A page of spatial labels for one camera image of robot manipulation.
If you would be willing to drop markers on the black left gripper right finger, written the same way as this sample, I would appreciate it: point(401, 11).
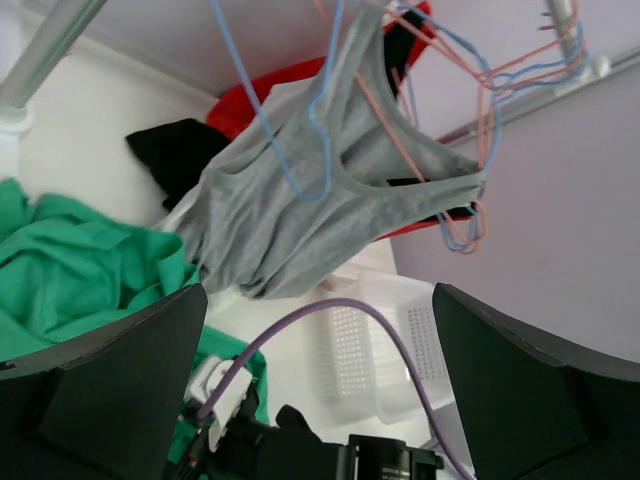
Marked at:
point(534, 405)

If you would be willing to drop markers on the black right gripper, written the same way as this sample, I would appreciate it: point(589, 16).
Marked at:
point(233, 444)

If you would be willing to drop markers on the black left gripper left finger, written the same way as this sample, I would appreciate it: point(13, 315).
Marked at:
point(103, 405)

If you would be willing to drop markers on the green tank top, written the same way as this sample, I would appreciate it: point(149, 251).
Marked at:
point(66, 270)

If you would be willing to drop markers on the grey tank top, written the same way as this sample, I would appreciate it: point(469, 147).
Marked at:
point(285, 211)

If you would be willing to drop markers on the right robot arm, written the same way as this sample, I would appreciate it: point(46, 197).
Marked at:
point(370, 457)

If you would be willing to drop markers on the white tank top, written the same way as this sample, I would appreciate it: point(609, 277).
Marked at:
point(182, 212)

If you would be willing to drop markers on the black tank top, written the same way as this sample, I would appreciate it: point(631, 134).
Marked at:
point(175, 154)

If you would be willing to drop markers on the white plastic basket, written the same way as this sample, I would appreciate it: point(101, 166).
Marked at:
point(363, 374)

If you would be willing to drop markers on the white clothes rack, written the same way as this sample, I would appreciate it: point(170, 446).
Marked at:
point(67, 21)

